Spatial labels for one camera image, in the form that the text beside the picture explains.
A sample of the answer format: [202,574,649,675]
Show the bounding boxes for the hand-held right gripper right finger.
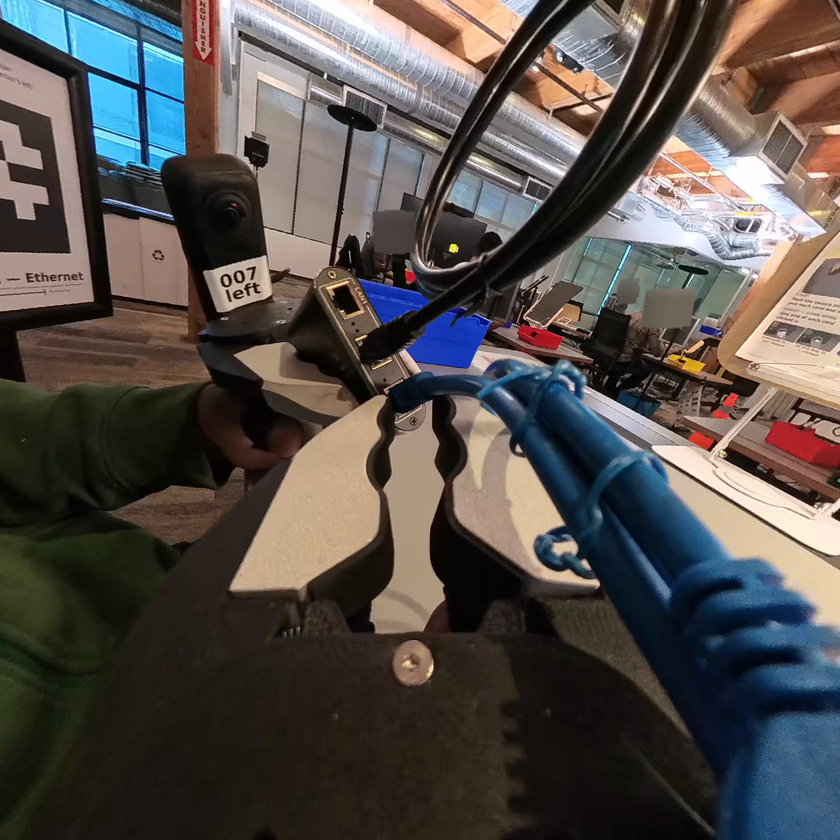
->
[434,394,598,598]

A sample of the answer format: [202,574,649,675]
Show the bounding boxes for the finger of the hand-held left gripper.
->
[237,342,366,431]

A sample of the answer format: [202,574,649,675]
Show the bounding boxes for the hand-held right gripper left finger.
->
[230,394,395,601]

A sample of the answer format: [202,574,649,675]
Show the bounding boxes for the black ethernet adapter hub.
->
[287,267,430,427]

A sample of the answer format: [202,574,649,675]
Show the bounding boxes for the blue plastic bin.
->
[359,276,493,371]

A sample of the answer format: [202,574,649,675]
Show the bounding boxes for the blue ethernet cable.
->
[385,359,840,840]

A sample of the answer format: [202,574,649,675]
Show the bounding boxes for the black ethernet cable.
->
[357,0,739,366]

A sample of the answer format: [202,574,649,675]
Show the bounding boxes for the person's left forearm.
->
[0,378,231,526]

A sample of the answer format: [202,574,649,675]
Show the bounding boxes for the person's left hand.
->
[195,381,313,476]

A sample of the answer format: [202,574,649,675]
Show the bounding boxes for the black disc lamp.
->
[326,103,382,270]

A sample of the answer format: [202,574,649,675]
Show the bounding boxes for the red plastic bin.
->
[764,420,840,471]
[516,323,565,353]

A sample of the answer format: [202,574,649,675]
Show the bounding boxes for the framed printed tag board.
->
[0,20,115,332]

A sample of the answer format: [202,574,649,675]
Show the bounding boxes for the yellow and black boxes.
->
[663,348,710,379]

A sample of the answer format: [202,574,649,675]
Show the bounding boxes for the instruction sheet on stand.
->
[654,234,840,559]

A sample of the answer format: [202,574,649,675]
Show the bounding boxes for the silver air duct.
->
[234,0,736,244]
[683,79,808,178]

